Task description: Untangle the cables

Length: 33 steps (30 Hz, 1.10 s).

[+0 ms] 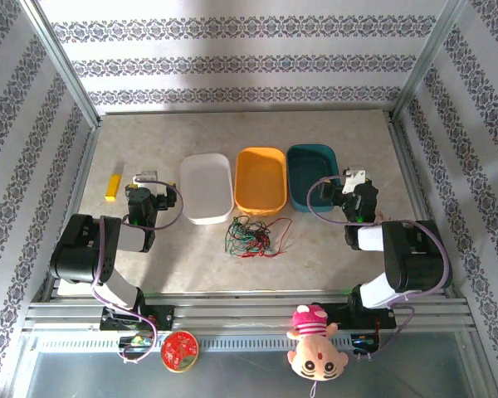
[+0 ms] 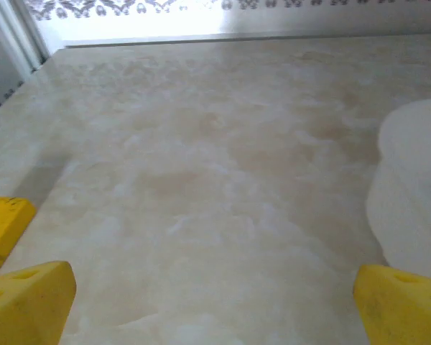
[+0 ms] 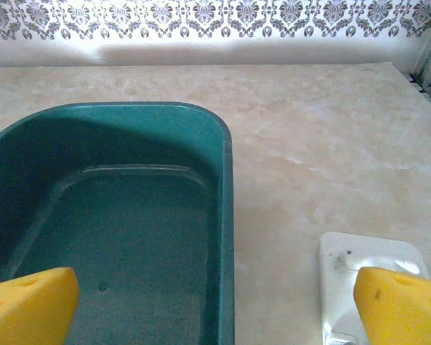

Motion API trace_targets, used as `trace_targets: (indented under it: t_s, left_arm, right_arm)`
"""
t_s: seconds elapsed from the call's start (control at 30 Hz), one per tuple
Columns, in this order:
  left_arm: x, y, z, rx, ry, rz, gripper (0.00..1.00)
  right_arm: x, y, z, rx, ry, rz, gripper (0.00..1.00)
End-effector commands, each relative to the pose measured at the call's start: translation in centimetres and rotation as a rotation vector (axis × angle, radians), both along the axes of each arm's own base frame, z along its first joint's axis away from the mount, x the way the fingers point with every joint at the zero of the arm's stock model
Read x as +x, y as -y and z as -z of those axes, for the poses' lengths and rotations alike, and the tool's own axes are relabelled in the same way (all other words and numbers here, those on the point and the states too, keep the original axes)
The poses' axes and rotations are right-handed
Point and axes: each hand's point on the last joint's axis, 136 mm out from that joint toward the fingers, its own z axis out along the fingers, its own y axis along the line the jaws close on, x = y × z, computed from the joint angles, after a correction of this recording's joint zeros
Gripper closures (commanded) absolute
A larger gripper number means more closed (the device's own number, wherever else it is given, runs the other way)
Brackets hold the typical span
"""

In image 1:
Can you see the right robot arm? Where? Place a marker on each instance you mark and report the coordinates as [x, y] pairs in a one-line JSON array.
[[411, 253]]

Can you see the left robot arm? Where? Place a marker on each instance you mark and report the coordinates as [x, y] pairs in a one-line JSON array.
[[83, 248]]

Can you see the teal plastic tray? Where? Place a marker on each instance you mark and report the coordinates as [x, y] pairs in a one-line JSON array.
[[311, 178]]

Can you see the yellow rectangular block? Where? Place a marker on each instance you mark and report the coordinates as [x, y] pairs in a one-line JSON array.
[[113, 188]]

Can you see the white plastic tray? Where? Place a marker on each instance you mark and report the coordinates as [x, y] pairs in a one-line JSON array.
[[205, 188]]

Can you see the orange plastic tray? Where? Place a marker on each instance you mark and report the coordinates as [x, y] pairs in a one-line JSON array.
[[259, 182]]

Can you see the aluminium mounting rails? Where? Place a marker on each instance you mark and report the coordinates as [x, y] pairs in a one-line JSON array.
[[240, 311]]

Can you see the small circuit board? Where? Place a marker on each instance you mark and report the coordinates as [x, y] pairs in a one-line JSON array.
[[364, 343], [136, 342]]

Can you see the pink plush doll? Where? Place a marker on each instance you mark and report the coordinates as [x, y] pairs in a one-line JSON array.
[[315, 356]]

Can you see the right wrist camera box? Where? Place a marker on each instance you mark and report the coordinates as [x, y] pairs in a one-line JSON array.
[[352, 180]]

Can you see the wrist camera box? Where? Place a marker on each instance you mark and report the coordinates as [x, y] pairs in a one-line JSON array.
[[146, 175], [352, 180]]

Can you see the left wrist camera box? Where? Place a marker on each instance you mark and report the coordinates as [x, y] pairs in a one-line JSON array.
[[146, 175]]

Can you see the aluminium side rail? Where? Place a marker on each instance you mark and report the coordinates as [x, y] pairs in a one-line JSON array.
[[415, 186], [82, 174]]

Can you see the aluminium back rail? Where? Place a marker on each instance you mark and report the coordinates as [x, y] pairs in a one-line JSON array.
[[232, 112]]

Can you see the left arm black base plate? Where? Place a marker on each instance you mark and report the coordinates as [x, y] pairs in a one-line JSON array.
[[162, 317]]

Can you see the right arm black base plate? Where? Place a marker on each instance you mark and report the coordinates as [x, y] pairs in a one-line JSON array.
[[336, 317]]

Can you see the aluminium frame post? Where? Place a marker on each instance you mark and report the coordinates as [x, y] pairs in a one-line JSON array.
[[427, 62], [66, 70]]

